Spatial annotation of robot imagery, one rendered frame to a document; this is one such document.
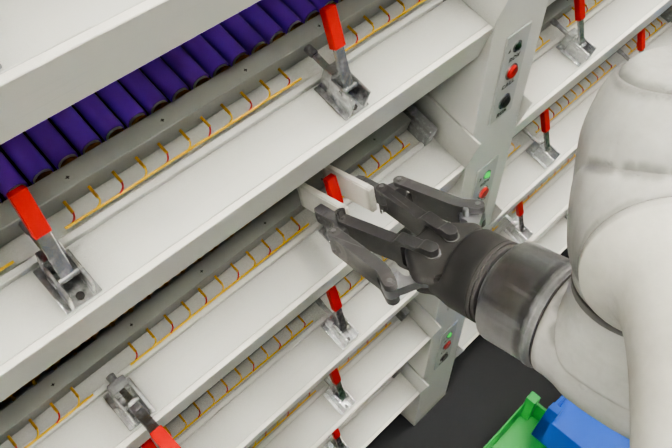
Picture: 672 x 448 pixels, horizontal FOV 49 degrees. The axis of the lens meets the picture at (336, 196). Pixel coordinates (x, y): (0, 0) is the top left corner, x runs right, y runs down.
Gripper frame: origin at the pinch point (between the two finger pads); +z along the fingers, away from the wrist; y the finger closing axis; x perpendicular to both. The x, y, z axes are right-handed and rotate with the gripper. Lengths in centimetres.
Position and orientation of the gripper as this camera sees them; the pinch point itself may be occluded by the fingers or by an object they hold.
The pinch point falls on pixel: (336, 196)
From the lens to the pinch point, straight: 74.1
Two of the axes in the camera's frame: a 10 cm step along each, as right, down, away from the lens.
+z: -6.8, -3.7, 6.4
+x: -1.8, -7.6, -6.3
